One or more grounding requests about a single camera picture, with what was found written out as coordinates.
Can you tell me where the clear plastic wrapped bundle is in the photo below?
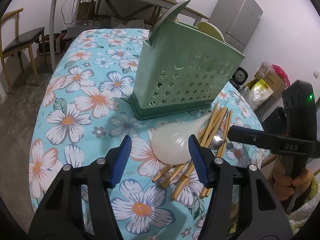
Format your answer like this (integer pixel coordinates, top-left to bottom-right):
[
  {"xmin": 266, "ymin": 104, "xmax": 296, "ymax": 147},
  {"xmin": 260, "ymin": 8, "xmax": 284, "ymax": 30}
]
[{"xmin": 110, "ymin": 16, "xmax": 150, "ymax": 29}]

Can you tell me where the wooden chair with black seat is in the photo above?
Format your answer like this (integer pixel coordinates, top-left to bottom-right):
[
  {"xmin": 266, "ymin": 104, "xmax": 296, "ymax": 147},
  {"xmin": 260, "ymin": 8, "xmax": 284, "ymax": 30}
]
[{"xmin": 0, "ymin": 8, "xmax": 45, "ymax": 95}]

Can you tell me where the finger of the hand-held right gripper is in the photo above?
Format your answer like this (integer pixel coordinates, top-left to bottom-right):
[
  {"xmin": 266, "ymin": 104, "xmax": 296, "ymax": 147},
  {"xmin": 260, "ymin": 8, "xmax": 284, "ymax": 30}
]
[{"xmin": 228, "ymin": 126, "xmax": 284, "ymax": 151}]

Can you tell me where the yellow green rice bag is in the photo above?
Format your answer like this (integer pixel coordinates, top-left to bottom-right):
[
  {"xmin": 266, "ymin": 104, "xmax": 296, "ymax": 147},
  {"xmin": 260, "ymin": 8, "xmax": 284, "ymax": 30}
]
[{"xmin": 246, "ymin": 79, "xmax": 273, "ymax": 103}]

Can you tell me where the person's right hand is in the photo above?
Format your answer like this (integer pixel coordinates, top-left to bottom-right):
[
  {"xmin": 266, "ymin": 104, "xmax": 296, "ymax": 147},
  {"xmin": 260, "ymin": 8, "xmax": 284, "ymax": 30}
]
[{"xmin": 273, "ymin": 159, "xmax": 314, "ymax": 202}]

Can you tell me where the white plastic rice spoon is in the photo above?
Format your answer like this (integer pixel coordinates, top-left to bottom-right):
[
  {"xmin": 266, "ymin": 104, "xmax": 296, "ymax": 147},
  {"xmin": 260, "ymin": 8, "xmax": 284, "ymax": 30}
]
[{"xmin": 151, "ymin": 115, "xmax": 213, "ymax": 165}]

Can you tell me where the black rice cooker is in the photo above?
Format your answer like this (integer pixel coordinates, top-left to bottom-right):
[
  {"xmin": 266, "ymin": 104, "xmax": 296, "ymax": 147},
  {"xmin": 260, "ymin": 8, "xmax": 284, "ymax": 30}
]
[{"xmin": 232, "ymin": 67, "xmax": 249, "ymax": 88}]

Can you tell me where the grey metal desk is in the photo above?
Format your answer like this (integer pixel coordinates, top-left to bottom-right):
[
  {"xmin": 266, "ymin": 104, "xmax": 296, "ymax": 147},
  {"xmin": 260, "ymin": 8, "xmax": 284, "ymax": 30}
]
[{"xmin": 46, "ymin": 0, "xmax": 210, "ymax": 72}]

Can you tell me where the green fuzzy cushion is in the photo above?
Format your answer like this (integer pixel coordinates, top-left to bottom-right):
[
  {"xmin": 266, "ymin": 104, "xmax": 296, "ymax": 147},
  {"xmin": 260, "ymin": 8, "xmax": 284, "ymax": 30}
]
[{"xmin": 280, "ymin": 177, "xmax": 320, "ymax": 240}]

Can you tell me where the clear crumpled plastic wrap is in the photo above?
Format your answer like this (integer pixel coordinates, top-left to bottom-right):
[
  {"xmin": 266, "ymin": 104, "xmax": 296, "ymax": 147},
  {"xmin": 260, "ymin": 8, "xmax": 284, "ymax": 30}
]
[{"xmin": 259, "ymin": 61, "xmax": 274, "ymax": 77}]

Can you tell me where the large open cardboard box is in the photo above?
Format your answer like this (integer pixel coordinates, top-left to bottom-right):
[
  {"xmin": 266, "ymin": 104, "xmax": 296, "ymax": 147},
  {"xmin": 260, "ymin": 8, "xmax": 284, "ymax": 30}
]
[{"xmin": 254, "ymin": 61, "xmax": 290, "ymax": 97}]

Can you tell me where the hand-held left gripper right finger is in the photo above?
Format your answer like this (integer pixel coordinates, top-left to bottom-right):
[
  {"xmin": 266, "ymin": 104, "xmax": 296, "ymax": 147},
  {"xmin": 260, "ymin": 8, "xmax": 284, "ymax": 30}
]
[{"xmin": 188, "ymin": 134, "xmax": 293, "ymax": 240}]

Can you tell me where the pale yellow plastic spoon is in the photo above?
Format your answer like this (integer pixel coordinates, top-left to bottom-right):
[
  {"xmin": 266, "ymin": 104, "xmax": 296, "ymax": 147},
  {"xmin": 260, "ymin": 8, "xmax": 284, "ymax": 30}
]
[{"xmin": 197, "ymin": 21, "xmax": 225, "ymax": 43}]

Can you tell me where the silver black tool case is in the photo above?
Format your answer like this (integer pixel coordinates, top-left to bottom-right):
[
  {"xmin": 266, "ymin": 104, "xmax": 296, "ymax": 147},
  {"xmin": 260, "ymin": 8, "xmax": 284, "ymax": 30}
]
[{"xmin": 37, "ymin": 31, "xmax": 69, "ymax": 55}]

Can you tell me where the silver refrigerator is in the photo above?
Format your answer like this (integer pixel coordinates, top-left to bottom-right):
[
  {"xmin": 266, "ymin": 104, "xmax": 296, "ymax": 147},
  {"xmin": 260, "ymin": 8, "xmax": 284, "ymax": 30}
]
[{"xmin": 208, "ymin": 0, "xmax": 263, "ymax": 53}]

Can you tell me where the grey storage box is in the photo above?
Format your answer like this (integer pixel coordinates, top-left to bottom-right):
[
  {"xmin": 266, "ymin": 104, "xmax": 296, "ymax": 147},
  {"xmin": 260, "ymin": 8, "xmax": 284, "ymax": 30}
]
[{"xmin": 67, "ymin": 20, "xmax": 100, "ymax": 38}]

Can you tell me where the floral turquoise quilt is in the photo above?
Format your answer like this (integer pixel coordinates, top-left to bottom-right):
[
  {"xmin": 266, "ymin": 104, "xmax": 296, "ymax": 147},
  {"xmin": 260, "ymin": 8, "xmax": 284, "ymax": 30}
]
[{"xmin": 29, "ymin": 27, "xmax": 265, "ymax": 240}]

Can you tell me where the brown cardboard box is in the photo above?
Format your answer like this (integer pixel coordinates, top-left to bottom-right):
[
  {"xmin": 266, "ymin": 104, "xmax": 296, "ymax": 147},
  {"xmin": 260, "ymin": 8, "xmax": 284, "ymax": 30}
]
[{"xmin": 76, "ymin": 2, "xmax": 97, "ymax": 22}]

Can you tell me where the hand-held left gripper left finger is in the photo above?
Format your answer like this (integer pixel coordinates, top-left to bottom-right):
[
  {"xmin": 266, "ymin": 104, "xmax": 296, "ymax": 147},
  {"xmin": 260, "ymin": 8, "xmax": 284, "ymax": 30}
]
[{"xmin": 28, "ymin": 135, "xmax": 132, "ymax": 240}]

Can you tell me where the green plastic utensil holder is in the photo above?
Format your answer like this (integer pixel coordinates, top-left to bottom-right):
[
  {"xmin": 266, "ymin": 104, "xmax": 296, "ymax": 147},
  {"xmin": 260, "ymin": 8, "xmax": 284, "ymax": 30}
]
[{"xmin": 129, "ymin": 0, "xmax": 245, "ymax": 120}]

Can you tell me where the metal spoon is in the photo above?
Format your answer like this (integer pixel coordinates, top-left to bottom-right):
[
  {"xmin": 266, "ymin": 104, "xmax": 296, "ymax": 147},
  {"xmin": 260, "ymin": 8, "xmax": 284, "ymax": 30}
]
[{"xmin": 209, "ymin": 128, "xmax": 229, "ymax": 150}]

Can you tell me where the pink plastic bag bundle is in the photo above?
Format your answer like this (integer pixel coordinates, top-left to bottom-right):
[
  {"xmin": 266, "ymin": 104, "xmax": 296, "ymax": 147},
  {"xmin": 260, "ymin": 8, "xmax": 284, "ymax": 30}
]
[{"xmin": 271, "ymin": 64, "xmax": 289, "ymax": 85}]

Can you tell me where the pile of bamboo chopsticks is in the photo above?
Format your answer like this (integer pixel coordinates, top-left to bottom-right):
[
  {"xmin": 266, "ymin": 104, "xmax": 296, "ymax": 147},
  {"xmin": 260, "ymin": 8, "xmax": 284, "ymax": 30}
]
[{"xmin": 152, "ymin": 100, "xmax": 234, "ymax": 201}]

